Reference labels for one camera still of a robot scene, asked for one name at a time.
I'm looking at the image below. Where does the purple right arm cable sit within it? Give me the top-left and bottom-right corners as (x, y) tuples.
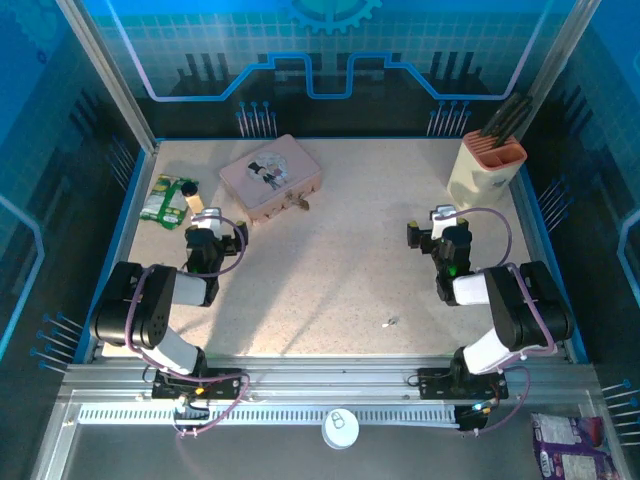
(452, 207), (558, 439)

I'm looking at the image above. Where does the aluminium frame rail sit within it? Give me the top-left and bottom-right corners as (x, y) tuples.
(58, 353), (602, 402)

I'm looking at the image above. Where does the aluminium frame post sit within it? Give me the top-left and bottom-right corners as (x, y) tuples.
(519, 0), (604, 142)
(53, 0), (161, 154)

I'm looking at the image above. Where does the white round lid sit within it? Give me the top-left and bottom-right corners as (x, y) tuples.
(321, 408), (361, 450)

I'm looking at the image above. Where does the black knife handle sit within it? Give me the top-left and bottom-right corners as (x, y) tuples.
(490, 98), (531, 145)
(480, 92), (522, 137)
(498, 110), (534, 150)

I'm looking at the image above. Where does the beige knife block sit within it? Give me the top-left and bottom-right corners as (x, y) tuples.
(446, 129), (529, 212)

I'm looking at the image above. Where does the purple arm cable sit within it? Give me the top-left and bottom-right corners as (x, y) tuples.
(123, 214), (251, 441)
(452, 207), (558, 439)

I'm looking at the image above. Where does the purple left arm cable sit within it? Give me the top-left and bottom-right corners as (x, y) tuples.
(123, 214), (251, 441)

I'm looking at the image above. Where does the white slotted cable duct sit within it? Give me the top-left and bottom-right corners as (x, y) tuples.
(77, 404), (462, 427)

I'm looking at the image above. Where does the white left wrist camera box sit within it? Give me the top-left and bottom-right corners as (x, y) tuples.
(191, 206), (224, 237)

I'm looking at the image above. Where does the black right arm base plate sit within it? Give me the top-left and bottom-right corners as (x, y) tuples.
(417, 367), (509, 401)

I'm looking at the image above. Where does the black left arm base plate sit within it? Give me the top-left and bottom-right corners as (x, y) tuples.
(151, 368), (250, 401)

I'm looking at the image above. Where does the purple snack bag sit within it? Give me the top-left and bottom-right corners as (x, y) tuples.
(529, 412), (627, 480)

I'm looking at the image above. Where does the green snack bag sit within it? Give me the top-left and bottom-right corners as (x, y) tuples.
(138, 173), (200, 231)

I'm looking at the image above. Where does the pink tin box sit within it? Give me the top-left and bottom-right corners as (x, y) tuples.
(218, 133), (324, 226)

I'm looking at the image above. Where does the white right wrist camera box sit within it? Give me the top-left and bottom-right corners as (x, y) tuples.
(430, 203), (459, 240)

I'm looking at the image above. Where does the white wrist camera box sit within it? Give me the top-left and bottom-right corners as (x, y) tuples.
(191, 206), (224, 237)
(430, 203), (459, 240)

